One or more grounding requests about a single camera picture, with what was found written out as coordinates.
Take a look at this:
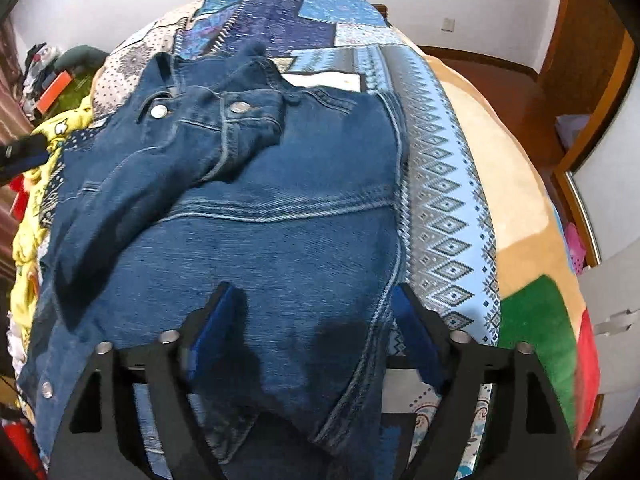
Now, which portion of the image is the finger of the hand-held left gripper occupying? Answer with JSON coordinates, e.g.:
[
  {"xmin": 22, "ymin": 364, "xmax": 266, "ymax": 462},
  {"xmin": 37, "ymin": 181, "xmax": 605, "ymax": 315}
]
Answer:
[{"xmin": 0, "ymin": 135, "xmax": 51, "ymax": 181}]

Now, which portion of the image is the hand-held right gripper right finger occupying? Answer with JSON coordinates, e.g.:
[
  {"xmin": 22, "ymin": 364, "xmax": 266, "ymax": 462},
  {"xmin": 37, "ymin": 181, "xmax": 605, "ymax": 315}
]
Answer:
[{"xmin": 387, "ymin": 282, "xmax": 581, "ymax": 480}]

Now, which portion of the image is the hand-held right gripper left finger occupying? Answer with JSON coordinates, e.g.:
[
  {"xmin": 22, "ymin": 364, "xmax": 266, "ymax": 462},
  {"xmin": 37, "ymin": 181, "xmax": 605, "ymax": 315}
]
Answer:
[{"xmin": 47, "ymin": 282, "xmax": 246, "ymax": 480}]

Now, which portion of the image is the blue denim jacket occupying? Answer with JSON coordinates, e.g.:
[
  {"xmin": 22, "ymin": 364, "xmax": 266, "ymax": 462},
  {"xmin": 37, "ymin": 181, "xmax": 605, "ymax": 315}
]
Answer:
[{"xmin": 22, "ymin": 42, "xmax": 411, "ymax": 480}]

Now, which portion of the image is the pile of clothes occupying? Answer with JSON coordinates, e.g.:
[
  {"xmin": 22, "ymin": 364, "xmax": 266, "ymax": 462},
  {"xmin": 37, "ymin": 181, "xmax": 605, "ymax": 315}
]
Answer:
[{"xmin": 21, "ymin": 42, "xmax": 63, "ymax": 111}]

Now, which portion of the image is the orange box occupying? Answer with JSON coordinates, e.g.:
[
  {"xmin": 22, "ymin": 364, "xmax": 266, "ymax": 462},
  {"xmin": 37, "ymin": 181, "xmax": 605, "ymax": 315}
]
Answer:
[{"xmin": 37, "ymin": 71, "xmax": 73, "ymax": 113}]

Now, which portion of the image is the green patterned cloth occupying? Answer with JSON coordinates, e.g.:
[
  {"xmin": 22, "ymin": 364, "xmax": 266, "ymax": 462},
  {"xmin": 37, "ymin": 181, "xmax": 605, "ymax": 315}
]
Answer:
[{"xmin": 47, "ymin": 72, "xmax": 101, "ymax": 117}]

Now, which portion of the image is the yellow cartoon blanket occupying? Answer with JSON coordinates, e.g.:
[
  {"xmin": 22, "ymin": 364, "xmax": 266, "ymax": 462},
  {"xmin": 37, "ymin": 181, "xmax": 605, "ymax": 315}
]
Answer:
[{"xmin": 10, "ymin": 95, "xmax": 96, "ymax": 411}]

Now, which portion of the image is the dark grey pillow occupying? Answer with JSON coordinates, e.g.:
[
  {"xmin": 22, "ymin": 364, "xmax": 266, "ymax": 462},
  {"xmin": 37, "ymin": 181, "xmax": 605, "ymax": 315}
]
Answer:
[{"xmin": 52, "ymin": 45, "xmax": 108, "ymax": 75}]

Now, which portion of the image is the blue patchwork blanket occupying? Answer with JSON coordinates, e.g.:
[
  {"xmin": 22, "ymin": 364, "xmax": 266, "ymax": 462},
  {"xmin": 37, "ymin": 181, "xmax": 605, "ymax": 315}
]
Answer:
[{"xmin": 37, "ymin": 0, "xmax": 503, "ymax": 480}]

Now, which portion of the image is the tan plush blanket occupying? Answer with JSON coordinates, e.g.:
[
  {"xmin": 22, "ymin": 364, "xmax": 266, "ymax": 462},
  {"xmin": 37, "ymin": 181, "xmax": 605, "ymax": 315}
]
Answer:
[{"xmin": 425, "ymin": 55, "xmax": 601, "ymax": 451}]

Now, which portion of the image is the pink plastic slipper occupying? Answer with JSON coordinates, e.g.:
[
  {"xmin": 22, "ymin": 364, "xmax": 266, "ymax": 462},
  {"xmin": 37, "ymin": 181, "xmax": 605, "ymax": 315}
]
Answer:
[{"xmin": 562, "ymin": 222, "xmax": 587, "ymax": 275}]

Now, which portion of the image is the white board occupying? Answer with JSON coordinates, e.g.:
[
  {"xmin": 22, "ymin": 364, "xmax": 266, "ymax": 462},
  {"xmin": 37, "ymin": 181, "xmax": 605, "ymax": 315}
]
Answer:
[{"xmin": 579, "ymin": 245, "xmax": 640, "ymax": 396}]

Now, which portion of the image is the pale purple bag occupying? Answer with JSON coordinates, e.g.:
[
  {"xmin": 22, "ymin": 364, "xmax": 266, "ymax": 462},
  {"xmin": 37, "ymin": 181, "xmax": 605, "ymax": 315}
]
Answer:
[{"xmin": 555, "ymin": 114, "xmax": 593, "ymax": 152}]

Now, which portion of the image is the wooden wardrobe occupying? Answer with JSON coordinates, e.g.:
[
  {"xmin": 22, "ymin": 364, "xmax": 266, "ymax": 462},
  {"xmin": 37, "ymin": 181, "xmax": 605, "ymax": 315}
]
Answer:
[{"xmin": 537, "ymin": 0, "xmax": 640, "ymax": 281}]

